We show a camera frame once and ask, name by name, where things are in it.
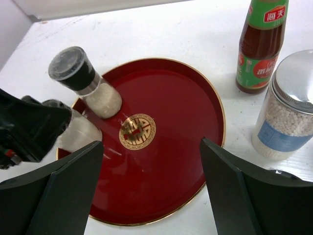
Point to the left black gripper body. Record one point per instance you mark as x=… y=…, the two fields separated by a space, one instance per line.
x=28 y=129

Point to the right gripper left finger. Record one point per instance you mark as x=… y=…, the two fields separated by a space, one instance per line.
x=54 y=199

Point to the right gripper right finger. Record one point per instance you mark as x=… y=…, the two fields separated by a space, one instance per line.
x=249 y=200

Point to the red round tray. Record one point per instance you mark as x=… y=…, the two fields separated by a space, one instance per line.
x=152 y=166

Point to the left ketchup bottle yellow cap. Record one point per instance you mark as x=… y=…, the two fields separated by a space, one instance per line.
x=260 y=44

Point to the silver lid white beads jar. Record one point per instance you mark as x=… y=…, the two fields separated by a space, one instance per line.
x=285 y=121

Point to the white salt grinder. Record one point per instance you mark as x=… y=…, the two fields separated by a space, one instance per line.
x=78 y=131
x=72 y=68

